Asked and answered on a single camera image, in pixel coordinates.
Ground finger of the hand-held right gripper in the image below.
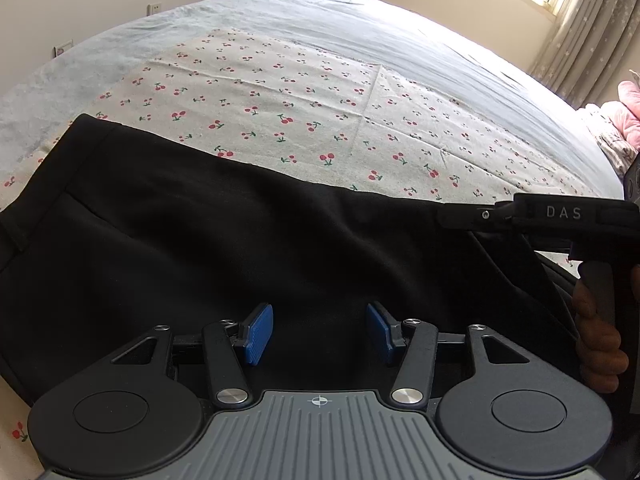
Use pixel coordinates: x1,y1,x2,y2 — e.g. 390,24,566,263
437,199,518,235

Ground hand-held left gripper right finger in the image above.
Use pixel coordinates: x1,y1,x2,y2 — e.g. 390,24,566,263
366,301,530,406

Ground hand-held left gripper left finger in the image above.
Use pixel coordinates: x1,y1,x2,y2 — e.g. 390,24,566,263
110,302,275,408

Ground black pants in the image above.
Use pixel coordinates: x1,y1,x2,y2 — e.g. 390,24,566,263
0,112,591,407

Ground person's right hand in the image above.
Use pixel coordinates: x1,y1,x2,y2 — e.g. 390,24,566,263
572,264,640,394

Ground striped folded blanket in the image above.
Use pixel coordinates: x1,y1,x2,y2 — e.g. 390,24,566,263
582,102,640,177

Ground light pink folded quilt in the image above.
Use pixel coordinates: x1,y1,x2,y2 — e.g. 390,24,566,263
617,80,640,152

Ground grey patterned curtain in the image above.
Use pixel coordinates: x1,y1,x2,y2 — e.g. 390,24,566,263
529,0,640,107

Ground bed with light blue sheet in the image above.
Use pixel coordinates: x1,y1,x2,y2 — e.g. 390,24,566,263
0,0,627,201

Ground cherry print bed sheet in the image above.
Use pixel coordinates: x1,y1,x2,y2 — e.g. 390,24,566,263
0,27,601,463

